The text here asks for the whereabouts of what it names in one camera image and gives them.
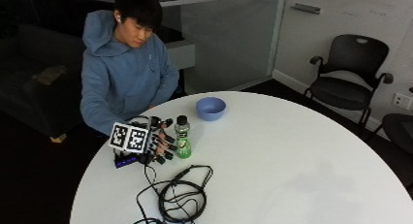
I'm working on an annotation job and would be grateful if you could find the black office chair with armrests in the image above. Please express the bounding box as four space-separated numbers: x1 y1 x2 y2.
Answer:
302 33 394 129

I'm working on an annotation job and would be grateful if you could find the the person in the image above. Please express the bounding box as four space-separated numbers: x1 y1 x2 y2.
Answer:
78 0 181 138

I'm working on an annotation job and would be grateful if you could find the green bottle with black cap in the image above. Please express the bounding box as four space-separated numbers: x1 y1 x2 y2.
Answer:
173 114 193 160

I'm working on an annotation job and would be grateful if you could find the dark sofa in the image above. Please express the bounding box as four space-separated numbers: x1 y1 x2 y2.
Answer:
0 22 87 144

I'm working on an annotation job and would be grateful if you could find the white cube with black markers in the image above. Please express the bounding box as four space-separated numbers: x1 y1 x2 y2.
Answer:
106 121 150 154

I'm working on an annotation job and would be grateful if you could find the white wall outlet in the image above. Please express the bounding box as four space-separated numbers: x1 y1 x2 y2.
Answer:
390 92 413 112

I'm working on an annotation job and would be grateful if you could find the black coiled cable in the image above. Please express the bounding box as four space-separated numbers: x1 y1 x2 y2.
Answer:
131 163 215 224

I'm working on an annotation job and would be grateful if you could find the black box with blue lights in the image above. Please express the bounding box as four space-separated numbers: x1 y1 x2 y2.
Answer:
111 150 142 170

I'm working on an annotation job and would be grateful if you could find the frosted glass partition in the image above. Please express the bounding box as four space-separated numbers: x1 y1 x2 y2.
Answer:
158 0 289 93

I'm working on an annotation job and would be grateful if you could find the blue bowl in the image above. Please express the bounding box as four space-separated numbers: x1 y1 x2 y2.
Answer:
194 96 227 122

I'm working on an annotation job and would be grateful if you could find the grey wall tray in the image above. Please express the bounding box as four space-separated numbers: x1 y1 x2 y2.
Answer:
289 2 322 16

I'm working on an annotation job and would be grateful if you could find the white cabinet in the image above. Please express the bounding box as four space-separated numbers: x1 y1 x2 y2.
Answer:
163 39 195 71

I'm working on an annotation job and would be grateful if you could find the yellowish cushion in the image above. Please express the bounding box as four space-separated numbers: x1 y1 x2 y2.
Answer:
30 64 67 86

